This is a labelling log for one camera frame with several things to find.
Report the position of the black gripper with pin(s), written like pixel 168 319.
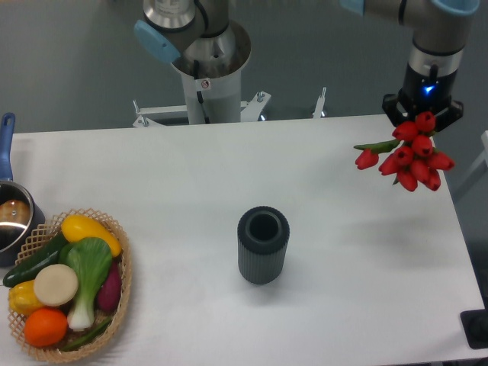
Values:
pixel 420 93

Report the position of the red tulip bouquet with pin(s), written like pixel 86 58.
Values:
pixel 410 156

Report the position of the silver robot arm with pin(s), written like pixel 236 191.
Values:
pixel 440 28

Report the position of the dark grey ribbed vase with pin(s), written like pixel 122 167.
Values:
pixel 263 233

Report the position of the black device at edge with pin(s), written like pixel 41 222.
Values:
pixel 474 323

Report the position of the green bok choy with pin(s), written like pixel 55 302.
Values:
pixel 90 259

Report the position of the purple sweet potato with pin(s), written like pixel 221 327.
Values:
pixel 109 295

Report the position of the yellow squash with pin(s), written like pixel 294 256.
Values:
pixel 77 227

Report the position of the woven wicker basket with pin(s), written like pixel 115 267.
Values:
pixel 39 238

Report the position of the green chili pepper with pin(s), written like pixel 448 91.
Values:
pixel 88 337

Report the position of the dark green cucumber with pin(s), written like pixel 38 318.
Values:
pixel 29 268

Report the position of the beige round bun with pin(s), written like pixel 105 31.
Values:
pixel 56 285

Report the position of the orange fruit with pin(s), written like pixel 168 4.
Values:
pixel 45 327

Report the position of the yellow bell pepper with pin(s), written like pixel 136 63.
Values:
pixel 23 300

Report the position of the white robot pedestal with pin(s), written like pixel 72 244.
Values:
pixel 210 71

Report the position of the white metal base frame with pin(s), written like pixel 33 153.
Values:
pixel 254 110

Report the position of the blue handled saucepan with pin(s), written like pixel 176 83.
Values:
pixel 20 214

